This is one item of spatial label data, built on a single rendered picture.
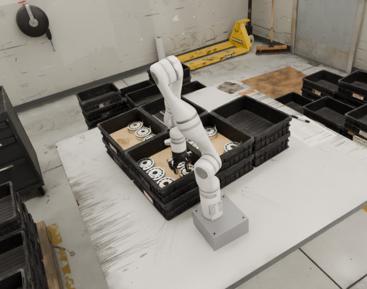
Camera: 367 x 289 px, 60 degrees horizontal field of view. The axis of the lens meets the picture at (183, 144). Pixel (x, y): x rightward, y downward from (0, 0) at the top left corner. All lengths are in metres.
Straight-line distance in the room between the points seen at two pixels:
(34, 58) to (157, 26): 1.81
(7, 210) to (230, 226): 1.56
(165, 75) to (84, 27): 3.69
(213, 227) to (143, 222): 0.39
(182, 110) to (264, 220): 0.72
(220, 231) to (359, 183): 0.81
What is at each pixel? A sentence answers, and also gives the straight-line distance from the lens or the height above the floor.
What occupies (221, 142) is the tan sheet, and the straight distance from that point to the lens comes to 1.89.
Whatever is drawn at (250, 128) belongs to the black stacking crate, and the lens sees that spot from 2.00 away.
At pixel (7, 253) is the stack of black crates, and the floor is 0.38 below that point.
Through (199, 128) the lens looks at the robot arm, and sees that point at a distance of 1.24.
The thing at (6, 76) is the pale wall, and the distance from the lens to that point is 4.83.
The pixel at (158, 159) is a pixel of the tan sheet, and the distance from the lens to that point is 1.82.
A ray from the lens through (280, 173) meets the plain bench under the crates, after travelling 1.88.
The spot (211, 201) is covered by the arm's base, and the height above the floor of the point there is 0.92.
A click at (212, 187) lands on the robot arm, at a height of 1.01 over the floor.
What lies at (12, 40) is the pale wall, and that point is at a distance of 4.72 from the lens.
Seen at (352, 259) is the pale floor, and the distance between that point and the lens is 2.46.
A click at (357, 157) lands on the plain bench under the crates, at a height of 0.70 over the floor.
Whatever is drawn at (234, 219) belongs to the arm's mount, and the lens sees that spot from 1.50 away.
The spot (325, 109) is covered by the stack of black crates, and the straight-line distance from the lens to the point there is 3.12.
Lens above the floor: 1.94
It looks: 36 degrees down
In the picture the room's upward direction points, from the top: 9 degrees counter-clockwise
